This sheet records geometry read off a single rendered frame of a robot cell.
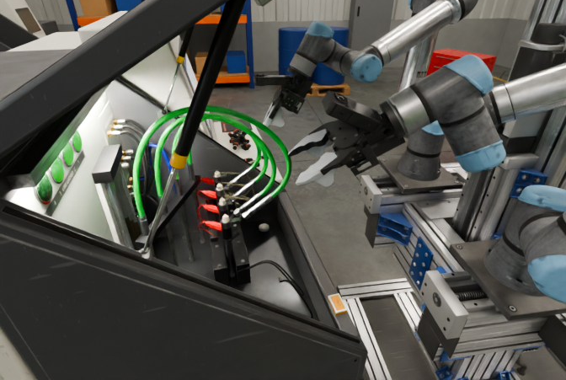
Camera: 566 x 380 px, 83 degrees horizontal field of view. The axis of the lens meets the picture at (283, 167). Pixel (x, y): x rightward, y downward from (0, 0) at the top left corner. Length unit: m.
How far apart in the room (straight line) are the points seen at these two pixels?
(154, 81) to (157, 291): 0.71
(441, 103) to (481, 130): 0.08
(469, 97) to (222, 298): 0.51
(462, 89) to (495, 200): 0.57
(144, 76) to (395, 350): 1.52
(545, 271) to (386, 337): 1.13
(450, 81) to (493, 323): 0.63
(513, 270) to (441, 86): 0.50
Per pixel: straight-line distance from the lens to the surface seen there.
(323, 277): 0.94
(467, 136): 0.62
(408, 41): 1.03
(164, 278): 0.51
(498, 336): 1.08
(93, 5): 6.39
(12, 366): 0.65
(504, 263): 0.94
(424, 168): 1.24
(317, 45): 1.01
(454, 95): 0.60
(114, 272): 0.50
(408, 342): 1.79
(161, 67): 1.07
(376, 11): 7.45
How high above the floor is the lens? 1.65
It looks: 30 degrees down
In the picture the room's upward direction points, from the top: straight up
